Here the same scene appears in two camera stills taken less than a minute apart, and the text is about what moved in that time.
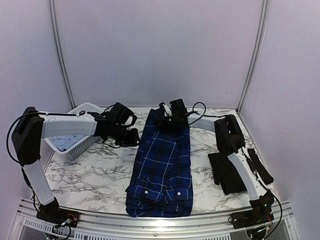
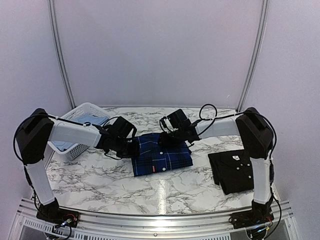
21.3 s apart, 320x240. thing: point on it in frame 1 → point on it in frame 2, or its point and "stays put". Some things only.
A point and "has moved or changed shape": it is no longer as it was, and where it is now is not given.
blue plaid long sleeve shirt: [161, 182] has moved or changed shape
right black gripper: [162, 123] → [165, 142]
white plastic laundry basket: [73, 146] stays put
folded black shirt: [226, 175] stays put
